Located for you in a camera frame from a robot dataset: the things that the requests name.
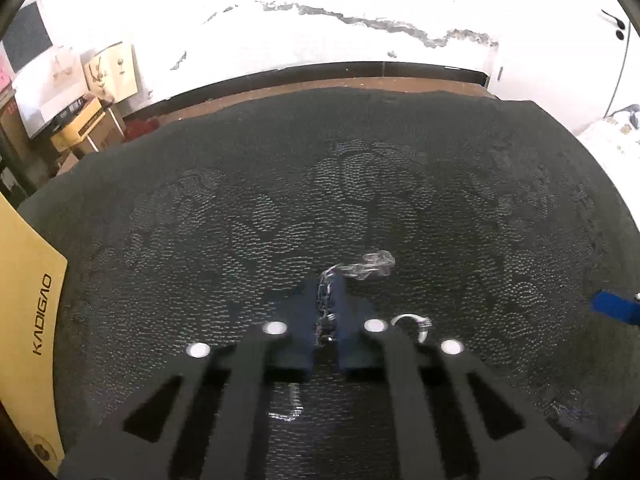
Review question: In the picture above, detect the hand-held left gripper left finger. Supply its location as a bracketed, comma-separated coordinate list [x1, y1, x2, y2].
[59, 277, 322, 480]

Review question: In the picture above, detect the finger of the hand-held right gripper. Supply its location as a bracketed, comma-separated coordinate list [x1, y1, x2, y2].
[590, 288, 640, 327]

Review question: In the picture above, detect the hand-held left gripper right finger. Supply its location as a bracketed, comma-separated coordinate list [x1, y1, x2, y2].
[327, 272, 589, 480]

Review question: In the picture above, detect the silver chain necklace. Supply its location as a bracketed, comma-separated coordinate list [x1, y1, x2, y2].
[315, 251, 396, 347]

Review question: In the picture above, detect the yellow cardboard box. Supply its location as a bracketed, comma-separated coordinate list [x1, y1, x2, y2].
[0, 192, 69, 479]

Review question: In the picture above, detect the red cloth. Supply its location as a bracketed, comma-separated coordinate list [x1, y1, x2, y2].
[123, 116, 164, 142]

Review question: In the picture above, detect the white door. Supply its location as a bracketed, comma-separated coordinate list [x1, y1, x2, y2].
[499, 0, 640, 132]

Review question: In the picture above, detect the yellow stool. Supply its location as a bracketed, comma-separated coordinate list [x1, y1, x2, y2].
[50, 97, 127, 159]

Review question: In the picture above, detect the tan box with drawing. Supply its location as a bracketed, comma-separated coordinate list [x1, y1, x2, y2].
[81, 42, 139, 106]

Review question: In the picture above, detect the white cardboard box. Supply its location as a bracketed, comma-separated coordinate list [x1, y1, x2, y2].
[12, 47, 89, 139]

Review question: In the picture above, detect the white framed blackboard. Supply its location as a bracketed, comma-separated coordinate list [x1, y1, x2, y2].
[2, 0, 54, 74]

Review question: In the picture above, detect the silver ring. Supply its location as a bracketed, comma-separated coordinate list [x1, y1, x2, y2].
[390, 313, 432, 344]

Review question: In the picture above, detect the black door handle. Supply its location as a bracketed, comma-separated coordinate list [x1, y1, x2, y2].
[601, 8, 629, 40]

